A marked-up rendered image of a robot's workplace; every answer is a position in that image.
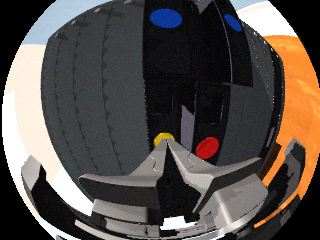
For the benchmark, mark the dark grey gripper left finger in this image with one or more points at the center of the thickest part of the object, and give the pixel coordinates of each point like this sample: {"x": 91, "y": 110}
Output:
{"x": 145, "y": 187}

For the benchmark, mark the black metal rack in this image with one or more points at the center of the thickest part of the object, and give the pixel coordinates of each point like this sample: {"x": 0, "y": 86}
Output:
{"x": 93, "y": 95}

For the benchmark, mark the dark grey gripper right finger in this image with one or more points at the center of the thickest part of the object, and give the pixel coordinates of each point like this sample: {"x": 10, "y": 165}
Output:
{"x": 196, "y": 180}

